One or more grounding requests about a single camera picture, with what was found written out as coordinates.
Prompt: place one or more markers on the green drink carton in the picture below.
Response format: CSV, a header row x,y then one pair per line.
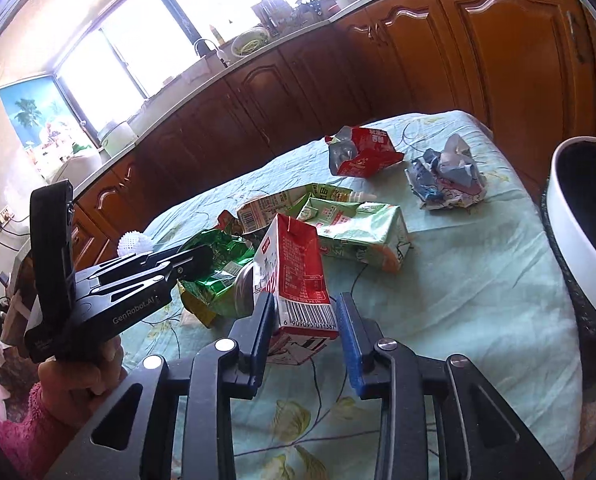
x,y
363,235

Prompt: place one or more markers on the wooden base cabinets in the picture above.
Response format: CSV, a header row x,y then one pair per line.
x,y
503,60

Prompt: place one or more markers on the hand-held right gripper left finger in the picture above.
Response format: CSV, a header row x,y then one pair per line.
x,y
260,330

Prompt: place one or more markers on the orange snack wrapper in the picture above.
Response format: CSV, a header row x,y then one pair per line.
x,y
226,221

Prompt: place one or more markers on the white rice cooker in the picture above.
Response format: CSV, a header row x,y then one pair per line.
x,y
78,165

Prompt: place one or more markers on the grey stone countertop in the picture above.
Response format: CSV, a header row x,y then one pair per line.
x,y
258,53

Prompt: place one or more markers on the yellow bottle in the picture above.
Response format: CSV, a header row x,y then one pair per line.
x,y
216,35

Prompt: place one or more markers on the colander with green vegetables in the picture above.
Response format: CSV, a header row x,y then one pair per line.
x,y
250,40

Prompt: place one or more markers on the red foil pouch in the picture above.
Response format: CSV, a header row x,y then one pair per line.
x,y
373,150

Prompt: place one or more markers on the sink faucet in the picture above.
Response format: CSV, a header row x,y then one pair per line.
x,y
200,45

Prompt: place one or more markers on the utensil holder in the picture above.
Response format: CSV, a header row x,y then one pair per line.
x,y
264,12

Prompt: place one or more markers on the crumpled blue white wrapper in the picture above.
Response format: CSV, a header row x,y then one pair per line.
x,y
443,180

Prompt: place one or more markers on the white rimmed trash bin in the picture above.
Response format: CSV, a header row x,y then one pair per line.
x,y
578,230

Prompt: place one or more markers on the green floral tablecloth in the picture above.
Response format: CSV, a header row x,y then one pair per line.
x,y
478,285

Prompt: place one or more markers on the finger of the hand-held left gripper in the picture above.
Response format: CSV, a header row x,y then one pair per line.
x,y
138,280
193,260

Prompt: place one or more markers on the beach wall poster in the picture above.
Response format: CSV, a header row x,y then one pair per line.
x,y
28,115

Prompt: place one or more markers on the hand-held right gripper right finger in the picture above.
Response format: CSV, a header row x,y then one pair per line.
x,y
353,350

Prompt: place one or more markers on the red white milk carton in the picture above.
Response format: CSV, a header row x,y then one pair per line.
x,y
298,270

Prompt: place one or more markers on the flattened green white carton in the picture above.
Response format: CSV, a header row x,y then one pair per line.
x,y
263,210

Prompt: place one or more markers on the person's left hand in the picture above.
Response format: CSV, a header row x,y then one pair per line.
x,y
78,375

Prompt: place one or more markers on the green snack bag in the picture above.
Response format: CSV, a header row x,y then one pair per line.
x,y
218,280

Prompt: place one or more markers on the white green plastic container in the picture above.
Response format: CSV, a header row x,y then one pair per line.
x,y
118,137

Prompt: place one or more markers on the kitchen window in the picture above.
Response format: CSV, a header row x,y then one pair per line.
x,y
128,60

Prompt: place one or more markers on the white spiky ball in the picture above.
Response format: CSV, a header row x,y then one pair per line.
x,y
133,246

